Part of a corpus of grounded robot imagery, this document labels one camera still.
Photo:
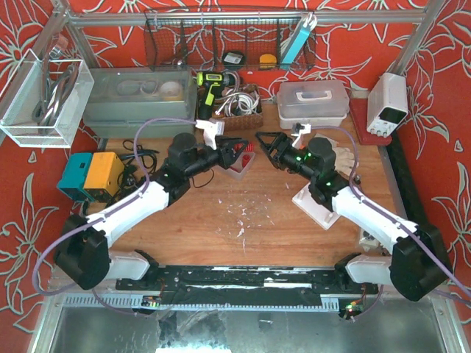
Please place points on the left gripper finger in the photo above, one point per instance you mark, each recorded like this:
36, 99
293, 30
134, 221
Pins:
228, 157
226, 141

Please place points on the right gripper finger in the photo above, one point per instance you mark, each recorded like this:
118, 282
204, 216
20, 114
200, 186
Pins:
260, 135
267, 148

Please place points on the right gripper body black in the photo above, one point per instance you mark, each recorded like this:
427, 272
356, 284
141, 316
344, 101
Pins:
277, 150

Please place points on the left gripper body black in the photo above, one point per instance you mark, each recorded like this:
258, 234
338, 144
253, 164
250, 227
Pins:
224, 155

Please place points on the white work glove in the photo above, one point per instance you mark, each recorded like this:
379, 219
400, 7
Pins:
345, 160

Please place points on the white peg base plate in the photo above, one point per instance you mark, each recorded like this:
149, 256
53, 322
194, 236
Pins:
320, 214

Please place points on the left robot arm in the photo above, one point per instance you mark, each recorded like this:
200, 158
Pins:
86, 256

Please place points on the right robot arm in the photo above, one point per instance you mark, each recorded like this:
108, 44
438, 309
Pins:
417, 262

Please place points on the translucent plastic spring bin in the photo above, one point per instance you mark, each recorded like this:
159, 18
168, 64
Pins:
236, 171

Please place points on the woven wicker basket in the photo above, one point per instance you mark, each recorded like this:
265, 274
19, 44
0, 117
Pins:
239, 109

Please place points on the white plastic toolbox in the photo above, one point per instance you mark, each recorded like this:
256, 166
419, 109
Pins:
318, 103

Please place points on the yellow tape measure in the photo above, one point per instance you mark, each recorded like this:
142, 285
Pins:
267, 61

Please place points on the red tray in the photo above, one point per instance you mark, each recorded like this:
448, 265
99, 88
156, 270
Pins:
358, 113

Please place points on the blue book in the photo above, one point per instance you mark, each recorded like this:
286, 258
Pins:
291, 47

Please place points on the black foam strip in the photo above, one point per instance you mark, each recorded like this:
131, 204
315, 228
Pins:
409, 195

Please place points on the grey plastic storage box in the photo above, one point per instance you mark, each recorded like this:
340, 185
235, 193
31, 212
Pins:
123, 99

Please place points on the white power supply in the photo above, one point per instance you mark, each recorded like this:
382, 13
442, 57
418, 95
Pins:
387, 105

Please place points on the yellow box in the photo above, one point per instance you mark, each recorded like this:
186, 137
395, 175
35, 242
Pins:
101, 182

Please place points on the small white socket part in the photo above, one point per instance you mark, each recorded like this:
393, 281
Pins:
368, 243

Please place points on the teal box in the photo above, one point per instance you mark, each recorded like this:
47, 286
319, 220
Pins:
74, 176

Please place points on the clear acrylic box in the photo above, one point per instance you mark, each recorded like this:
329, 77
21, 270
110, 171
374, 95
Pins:
43, 107

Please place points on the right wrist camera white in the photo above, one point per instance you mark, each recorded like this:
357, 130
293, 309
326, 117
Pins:
298, 131

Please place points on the green yellow cordless drill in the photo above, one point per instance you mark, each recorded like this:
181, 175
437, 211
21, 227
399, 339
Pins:
213, 84

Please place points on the black wire basket shelf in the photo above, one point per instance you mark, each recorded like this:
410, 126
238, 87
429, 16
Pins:
199, 45

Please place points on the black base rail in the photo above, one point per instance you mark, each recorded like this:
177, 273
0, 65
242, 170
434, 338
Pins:
238, 285

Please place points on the aluminium frame bar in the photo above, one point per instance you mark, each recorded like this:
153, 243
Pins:
323, 17

